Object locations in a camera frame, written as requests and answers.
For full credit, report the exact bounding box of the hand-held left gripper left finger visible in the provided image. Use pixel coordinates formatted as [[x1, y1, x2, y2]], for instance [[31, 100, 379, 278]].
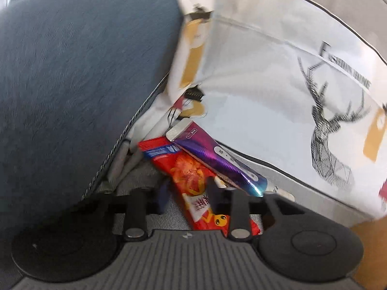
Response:
[[81, 179, 172, 243]]

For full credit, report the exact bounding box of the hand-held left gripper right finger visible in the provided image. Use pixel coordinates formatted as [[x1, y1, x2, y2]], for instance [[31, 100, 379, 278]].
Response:
[[206, 176, 306, 243]]

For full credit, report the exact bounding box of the long red orange snack packet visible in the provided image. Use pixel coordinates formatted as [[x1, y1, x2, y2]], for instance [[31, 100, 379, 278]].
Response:
[[138, 136, 262, 239]]

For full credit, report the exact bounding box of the brown cardboard box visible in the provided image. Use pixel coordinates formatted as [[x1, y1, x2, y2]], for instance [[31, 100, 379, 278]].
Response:
[[348, 217, 387, 290]]

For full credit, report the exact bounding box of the purple toothpaste tube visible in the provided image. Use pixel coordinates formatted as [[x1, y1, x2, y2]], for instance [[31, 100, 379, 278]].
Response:
[[165, 119, 268, 198]]

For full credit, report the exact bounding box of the white deer print tote bag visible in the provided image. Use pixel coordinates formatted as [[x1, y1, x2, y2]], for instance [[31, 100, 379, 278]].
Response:
[[106, 0, 387, 236]]

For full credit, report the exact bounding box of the grey fabric cushion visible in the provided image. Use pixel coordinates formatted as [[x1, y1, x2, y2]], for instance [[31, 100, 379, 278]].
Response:
[[0, 0, 186, 239]]

